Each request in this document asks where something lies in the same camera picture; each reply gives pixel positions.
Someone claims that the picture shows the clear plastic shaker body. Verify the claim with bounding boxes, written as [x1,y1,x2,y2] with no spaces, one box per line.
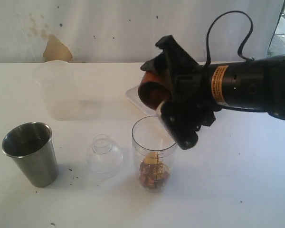
[132,116,178,192]

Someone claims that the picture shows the clear dome shaker lid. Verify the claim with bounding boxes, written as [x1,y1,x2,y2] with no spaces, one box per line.
[85,134,124,179]

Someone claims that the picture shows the translucent plastic measuring cup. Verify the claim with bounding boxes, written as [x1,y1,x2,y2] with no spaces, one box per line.
[33,60,80,121]

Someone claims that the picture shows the white rectangular tray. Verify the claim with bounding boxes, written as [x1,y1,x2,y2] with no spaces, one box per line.
[125,86,155,116]

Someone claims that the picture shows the stainless steel cup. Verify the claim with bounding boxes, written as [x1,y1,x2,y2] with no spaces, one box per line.
[1,122,58,188]

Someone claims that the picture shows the brown wooden cup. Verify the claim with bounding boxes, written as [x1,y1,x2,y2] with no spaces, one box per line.
[138,71,173,110]

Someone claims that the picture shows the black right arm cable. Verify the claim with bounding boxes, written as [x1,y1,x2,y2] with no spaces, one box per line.
[200,10,254,69]

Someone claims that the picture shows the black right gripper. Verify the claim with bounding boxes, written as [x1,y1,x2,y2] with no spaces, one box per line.
[140,35,220,150]

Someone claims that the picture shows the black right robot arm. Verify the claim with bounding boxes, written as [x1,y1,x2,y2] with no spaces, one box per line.
[138,35,285,150]

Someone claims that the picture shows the tan wooden pieces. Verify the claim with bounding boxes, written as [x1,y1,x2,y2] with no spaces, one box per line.
[139,152,170,190]

